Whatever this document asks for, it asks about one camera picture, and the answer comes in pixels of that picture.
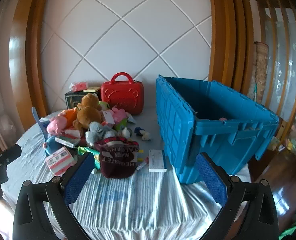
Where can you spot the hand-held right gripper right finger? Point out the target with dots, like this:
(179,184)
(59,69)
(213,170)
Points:
(211,180)

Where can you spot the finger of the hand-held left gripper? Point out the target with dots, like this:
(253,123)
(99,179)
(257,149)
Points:
(10,153)

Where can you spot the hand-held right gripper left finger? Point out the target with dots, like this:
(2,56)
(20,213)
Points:
(78,177)

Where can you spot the maroon knit hat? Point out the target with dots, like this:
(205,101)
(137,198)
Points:
(115,160)

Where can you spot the grey fluffy plush toy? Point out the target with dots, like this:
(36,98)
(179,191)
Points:
(96,130)

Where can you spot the blue plastic storage crate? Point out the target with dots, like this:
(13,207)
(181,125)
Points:
(177,120)

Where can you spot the white red wipes pack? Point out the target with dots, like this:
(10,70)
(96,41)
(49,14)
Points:
(59,160)

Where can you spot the green yellow wrapper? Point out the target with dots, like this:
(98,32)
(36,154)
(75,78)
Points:
(88,151)

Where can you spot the white green flat box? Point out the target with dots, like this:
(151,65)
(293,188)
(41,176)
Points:
(68,141)

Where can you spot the dark blue plush toy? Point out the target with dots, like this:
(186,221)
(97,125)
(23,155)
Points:
(50,145)

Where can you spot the blue plastic shoehorn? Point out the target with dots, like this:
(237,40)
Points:
(35,116)

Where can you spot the pink plush toy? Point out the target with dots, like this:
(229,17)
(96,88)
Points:
(119,115)
(55,126)

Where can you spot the white paper box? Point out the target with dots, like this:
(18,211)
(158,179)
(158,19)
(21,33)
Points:
(156,161)

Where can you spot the pink white tissue pack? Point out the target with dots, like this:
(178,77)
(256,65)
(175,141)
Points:
(109,124)

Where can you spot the orange plush toy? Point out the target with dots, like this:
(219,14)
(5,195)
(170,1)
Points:
(70,116)

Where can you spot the small pink toy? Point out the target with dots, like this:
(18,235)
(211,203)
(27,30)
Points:
(223,119)

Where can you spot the brown teddy bear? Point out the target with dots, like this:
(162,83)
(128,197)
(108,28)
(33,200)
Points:
(89,116)

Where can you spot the red capped tube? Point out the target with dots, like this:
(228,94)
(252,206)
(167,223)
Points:
(142,164)

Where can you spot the small white plush toy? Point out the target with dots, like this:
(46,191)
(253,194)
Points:
(126,132)
(146,136)

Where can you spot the white paper hang tag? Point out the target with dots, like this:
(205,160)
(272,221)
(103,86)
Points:
(108,117)

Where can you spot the white sheer curtain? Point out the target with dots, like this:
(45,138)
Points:
(3,80)

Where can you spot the black gift box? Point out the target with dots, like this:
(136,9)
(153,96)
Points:
(71,101)

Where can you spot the small blue plush toy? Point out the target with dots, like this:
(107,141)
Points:
(138,130)

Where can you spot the green frog plush toy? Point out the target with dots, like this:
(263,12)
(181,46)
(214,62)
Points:
(103,105)

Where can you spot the yellow notepad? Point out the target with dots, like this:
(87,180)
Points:
(91,89)

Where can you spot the pink wrapped tissue pack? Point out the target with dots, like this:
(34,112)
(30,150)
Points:
(79,87)

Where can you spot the red hard carry case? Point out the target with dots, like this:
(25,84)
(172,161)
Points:
(123,97)

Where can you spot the rolled patterned carpet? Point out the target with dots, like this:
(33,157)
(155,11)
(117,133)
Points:
(260,72)

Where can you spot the wooden frosted glass screen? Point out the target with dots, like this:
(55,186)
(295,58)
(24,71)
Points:
(282,55)

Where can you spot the wooden wall pillar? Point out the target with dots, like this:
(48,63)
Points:
(33,55)
(225,42)

